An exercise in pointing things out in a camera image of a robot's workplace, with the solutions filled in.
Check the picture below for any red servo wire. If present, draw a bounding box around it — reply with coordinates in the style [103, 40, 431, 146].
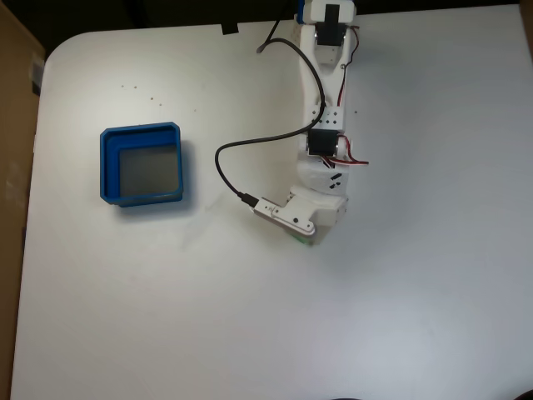
[318, 136, 371, 171]
[331, 24, 361, 110]

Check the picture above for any brown cardboard box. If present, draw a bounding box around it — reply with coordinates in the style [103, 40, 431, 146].
[0, 0, 47, 400]

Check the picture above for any silver camera box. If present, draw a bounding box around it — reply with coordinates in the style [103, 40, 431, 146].
[250, 195, 318, 240]

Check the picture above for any black USB cable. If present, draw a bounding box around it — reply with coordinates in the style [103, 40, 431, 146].
[214, 17, 331, 208]

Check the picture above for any blue square box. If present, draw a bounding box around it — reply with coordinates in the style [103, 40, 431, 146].
[99, 121, 185, 208]

